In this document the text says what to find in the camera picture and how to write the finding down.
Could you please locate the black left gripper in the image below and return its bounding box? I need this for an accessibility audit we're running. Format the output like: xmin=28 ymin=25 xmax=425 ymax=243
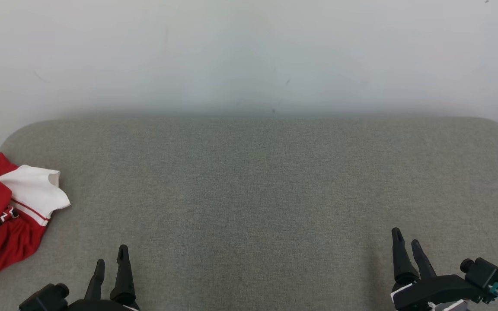
xmin=65 ymin=245 xmax=140 ymax=311

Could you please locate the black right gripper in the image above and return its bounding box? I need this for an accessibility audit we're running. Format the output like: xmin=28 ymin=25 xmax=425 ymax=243
xmin=391 ymin=228 xmax=483 ymax=311

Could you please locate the grey fabric sofa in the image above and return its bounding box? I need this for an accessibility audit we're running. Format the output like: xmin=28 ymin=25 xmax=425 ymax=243
xmin=0 ymin=114 xmax=498 ymax=311

